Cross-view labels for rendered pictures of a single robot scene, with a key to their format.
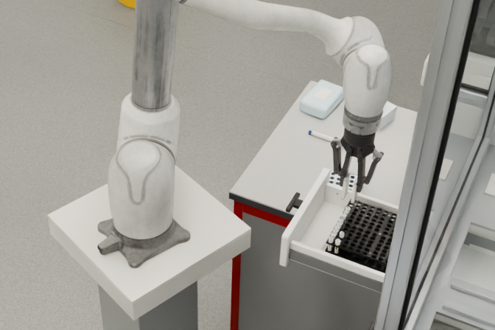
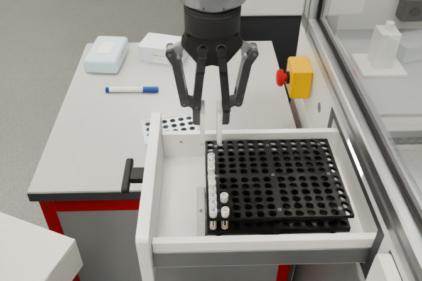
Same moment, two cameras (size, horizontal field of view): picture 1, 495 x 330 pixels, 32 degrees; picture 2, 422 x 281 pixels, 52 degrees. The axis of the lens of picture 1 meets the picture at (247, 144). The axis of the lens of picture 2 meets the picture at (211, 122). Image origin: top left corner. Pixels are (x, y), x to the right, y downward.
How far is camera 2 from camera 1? 1.50 m
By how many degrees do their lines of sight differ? 20
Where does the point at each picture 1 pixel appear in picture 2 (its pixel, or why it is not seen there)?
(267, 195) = (81, 179)
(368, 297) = not seen: hidden behind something
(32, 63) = not seen: outside the picture
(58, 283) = not seen: outside the picture
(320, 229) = (179, 199)
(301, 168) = (113, 130)
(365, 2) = (105, 14)
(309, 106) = (96, 63)
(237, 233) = (54, 258)
